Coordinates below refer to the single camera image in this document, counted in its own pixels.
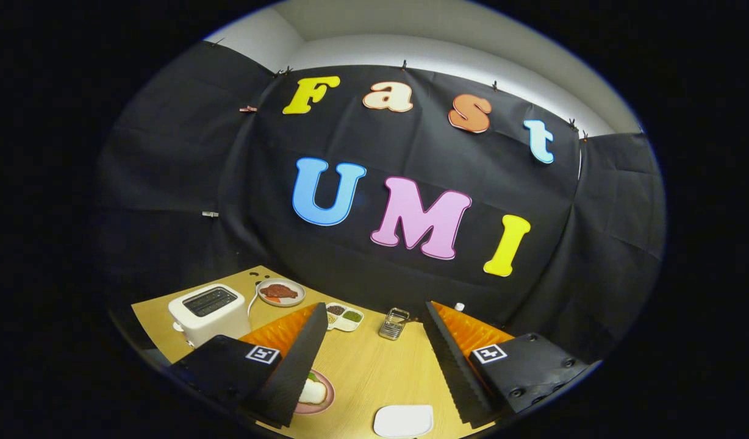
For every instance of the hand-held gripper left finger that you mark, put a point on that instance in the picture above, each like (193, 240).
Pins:
(295, 372)

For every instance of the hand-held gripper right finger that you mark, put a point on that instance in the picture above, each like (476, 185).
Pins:
(454, 366)

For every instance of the toasted bread slice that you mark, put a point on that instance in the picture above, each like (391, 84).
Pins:
(313, 393)

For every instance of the pink round plate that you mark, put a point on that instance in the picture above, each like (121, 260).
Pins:
(329, 396)

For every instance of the white divided dish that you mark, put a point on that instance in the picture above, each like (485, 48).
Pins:
(347, 327)

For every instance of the round beige plate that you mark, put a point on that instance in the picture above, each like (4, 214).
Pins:
(289, 303)

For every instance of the white square plate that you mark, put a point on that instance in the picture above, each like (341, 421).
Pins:
(405, 421)

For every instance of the dark bean pile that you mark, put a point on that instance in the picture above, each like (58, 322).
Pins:
(336, 310)

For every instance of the green bean pile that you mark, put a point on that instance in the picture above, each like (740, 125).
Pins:
(352, 316)

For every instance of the red meat steak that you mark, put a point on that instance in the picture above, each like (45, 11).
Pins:
(282, 290)

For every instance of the white toaster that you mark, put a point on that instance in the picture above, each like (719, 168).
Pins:
(210, 326)

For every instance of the black backdrop cloth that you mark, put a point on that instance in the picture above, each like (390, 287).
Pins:
(411, 146)

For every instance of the row of black clips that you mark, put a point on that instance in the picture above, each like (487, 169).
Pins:
(404, 64)

